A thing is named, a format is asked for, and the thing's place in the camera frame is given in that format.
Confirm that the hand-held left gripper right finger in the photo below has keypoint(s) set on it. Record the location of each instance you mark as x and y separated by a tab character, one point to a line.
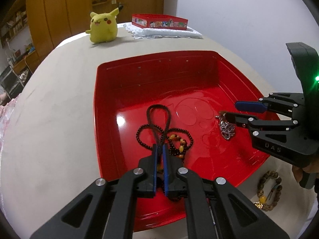
166	169

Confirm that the red printed box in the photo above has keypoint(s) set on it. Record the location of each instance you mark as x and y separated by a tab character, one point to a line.
159	23

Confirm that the pink floral blanket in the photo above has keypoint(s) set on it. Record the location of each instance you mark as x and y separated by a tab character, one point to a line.
6	134

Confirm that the white lace cloth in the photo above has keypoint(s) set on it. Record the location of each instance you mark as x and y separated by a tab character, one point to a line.
169	33

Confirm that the wooden bookshelf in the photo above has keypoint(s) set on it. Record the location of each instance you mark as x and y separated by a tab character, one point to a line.
13	22

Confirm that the person's right hand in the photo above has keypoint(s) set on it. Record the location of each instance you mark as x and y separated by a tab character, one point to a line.
297	174

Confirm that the wooden wardrobe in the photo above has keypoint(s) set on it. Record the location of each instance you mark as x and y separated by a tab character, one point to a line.
62	10

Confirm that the black metal chair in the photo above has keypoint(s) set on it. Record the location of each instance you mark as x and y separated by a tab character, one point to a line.
10	81

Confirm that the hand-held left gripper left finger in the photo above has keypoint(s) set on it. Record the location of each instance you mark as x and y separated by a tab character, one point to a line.
155	169

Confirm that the yellow plush toy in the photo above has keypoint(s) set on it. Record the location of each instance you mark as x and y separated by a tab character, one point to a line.
103	27

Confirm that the wooden desk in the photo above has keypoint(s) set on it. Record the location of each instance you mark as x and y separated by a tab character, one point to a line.
27	59

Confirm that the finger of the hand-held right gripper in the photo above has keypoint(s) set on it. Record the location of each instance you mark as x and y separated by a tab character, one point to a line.
239	119
249	105

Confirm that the red plastic tray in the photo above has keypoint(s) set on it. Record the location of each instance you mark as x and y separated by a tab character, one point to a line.
149	84

